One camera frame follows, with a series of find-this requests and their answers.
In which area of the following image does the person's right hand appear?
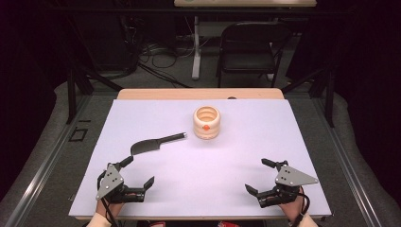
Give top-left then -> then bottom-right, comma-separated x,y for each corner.
278,186 -> 306,223

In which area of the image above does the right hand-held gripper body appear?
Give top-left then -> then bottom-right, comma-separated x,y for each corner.
255,159 -> 320,209

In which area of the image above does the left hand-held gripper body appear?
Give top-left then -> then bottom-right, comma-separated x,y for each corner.
96,163 -> 147,204

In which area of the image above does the person's left hand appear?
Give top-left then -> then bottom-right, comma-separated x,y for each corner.
96,192 -> 140,219

